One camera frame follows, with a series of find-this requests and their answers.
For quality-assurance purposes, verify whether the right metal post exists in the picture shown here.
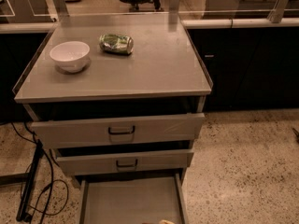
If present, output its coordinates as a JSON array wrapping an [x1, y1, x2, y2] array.
[[267, 0, 289, 23]]

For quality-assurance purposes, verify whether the black floor cable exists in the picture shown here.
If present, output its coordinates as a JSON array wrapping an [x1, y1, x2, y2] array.
[[10, 121, 70, 224]]

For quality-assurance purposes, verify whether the grey drawer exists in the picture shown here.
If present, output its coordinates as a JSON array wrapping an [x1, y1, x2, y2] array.
[[32, 113, 205, 148], [76, 173, 189, 224], [57, 149, 193, 175]]

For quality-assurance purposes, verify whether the black middle drawer handle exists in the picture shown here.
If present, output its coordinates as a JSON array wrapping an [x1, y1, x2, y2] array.
[[116, 159, 138, 169]]

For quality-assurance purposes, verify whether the middle metal post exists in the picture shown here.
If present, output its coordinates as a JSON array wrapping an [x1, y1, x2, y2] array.
[[168, 0, 180, 23]]

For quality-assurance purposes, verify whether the grey drawer cabinet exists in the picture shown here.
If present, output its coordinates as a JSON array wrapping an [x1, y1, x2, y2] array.
[[14, 13, 212, 179]]

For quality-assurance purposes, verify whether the top grey drawer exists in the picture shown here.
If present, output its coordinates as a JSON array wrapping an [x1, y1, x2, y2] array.
[[32, 113, 205, 148]]

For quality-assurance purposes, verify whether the black drawer handle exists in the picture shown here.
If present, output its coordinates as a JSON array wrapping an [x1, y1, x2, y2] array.
[[116, 159, 138, 169], [107, 125, 135, 135]]

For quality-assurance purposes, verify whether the green soda can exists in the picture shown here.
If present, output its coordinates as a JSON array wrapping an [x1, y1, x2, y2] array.
[[99, 34, 134, 55]]

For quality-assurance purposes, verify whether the bottom grey drawer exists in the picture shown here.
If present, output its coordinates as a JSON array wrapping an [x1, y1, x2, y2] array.
[[76, 173, 189, 224]]

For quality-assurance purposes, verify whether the metal post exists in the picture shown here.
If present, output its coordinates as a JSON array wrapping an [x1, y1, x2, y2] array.
[[52, 0, 69, 18], [168, 0, 180, 23], [267, 0, 289, 23]]

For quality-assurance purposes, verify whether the black top drawer handle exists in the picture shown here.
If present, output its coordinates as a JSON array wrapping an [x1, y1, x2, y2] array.
[[107, 125, 135, 135]]

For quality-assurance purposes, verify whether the grey background desk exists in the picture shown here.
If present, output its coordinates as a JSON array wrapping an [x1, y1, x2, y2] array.
[[204, 0, 277, 20]]

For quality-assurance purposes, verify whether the white bowl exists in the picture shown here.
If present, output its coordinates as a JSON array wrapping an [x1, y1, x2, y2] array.
[[50, 41, 90, 73]]

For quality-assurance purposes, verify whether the middle grey drawer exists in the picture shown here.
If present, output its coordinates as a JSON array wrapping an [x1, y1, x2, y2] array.
[[57, 149, 193, 175]]

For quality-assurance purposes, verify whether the black floor bar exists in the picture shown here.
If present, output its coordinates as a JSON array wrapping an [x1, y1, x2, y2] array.
[[16, 142, 43, 222]]

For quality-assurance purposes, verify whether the left metal post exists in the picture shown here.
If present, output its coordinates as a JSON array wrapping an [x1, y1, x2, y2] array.
[[52, 0, 69, 18]]

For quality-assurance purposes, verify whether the clear acrylic barrier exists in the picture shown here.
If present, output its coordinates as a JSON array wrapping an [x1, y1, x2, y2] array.
[[1, 0, 299, 22]]

